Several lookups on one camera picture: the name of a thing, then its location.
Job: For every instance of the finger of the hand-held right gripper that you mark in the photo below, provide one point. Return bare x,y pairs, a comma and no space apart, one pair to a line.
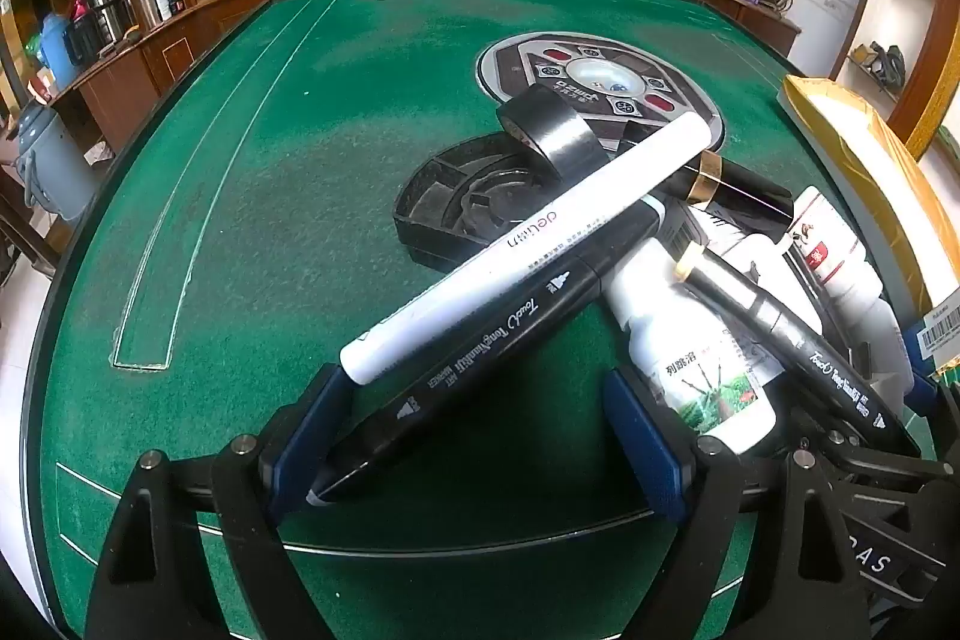
919,364
877,561

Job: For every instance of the white marker pen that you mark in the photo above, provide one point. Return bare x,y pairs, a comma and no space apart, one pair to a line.
525,242

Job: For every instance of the black round plastic tray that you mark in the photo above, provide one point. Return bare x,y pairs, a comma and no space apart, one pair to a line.
442,190

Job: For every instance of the white bottle green label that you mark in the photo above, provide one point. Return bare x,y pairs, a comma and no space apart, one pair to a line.
675,347

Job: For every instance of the round table control panel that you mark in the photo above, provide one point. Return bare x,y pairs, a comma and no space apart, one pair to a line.
525,63

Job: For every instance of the steel tumbler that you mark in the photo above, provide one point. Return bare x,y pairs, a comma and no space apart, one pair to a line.
148,6

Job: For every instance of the black tape roll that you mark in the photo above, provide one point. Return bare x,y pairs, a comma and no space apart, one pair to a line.
562,138

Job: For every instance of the grey water bucket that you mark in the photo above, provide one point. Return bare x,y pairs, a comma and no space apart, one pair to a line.
49,160

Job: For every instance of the white bottle barcode label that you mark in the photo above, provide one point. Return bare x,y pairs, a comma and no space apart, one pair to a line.
739,257

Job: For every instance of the black kettle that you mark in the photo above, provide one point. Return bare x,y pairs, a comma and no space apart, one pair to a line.
81,36

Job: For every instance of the thick black gold-band marker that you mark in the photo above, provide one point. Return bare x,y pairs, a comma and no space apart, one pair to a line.
750,197

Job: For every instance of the blue kettle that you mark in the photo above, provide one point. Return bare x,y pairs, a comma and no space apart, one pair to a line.
56,48

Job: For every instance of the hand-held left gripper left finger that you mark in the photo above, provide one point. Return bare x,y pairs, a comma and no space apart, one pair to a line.
300,452

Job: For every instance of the black thermos flask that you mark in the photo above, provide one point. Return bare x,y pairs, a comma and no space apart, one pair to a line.
105,6

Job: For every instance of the white bottle red label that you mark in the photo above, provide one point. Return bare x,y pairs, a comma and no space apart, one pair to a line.
832,250

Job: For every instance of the dark bag on shelf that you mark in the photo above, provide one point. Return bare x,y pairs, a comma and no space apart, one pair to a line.
889,63

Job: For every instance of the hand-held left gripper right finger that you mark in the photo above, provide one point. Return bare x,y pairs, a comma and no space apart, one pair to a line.
646,441

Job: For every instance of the yellow cardboard box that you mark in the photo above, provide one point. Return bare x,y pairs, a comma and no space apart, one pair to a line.
862,145

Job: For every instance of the long black art marker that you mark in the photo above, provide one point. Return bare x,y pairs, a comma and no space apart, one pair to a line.
480,355

